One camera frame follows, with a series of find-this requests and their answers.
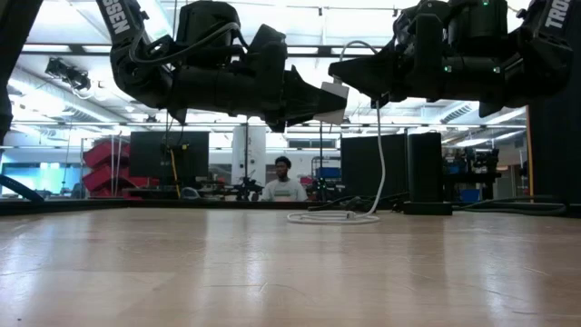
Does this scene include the yellow hanging cable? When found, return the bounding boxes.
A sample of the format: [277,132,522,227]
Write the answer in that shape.
[169,113,183,200]

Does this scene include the black curtain with yellow edge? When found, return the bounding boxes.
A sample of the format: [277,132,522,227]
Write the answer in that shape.
[526,104,581,205]

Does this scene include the black diagonal frame brace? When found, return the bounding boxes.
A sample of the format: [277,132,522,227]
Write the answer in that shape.
[0,174,45,203]

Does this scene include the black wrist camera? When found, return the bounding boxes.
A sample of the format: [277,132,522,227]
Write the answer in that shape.
[247,23,290,64]
[393,2,446,46]

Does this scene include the black aluminium table frame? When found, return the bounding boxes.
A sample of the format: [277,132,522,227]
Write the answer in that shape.
[0,198,581,218]

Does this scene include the black left wrist camera cable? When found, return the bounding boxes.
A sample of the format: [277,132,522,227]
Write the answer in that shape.
[129,21,249,64]

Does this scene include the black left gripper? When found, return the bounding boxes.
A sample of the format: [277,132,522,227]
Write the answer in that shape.
[170,0,349,134]

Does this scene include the black monitor screen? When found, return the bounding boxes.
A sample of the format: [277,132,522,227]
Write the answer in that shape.
[129,131,211,190]

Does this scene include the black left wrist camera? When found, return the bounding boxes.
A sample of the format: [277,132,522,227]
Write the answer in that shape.
[247,23,290,64]

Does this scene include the black ceiling-hung device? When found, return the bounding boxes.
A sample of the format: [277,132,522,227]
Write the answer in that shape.
[44,57,92,92]

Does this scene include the black partition panel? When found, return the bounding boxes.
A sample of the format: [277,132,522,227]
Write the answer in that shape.
[340,134,409,201]

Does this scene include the black ceiling light track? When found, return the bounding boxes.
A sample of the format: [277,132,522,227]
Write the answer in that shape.
[20,44,346,56]

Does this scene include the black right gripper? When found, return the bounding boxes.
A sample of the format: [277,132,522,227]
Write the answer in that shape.
[329,0,518,110]

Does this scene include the red stacked shelving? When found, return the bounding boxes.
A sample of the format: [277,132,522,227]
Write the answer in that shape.
[82,138,160,200]

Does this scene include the black background robot station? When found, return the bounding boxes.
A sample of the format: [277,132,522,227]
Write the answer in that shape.
[442,147,503,203]

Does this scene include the person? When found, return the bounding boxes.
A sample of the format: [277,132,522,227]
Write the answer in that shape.
[261,155,310,203]

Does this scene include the white power adapter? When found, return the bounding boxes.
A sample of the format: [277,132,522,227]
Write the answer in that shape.
[312,81,350,126]

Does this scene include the black background gantry frame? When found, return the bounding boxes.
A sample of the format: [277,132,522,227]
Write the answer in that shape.
[244,120,324,201]

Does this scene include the thick black power cord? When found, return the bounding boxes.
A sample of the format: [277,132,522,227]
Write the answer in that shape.
[453,194,568,218]

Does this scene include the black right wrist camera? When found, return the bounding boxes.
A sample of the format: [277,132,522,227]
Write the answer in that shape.
[393,2,446,46]

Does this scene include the white USB cable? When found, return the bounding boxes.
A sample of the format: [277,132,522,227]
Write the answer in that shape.
[286,39,387,226]

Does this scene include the black tower power strip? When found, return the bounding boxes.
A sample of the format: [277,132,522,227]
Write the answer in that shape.
[401,132,454,217]

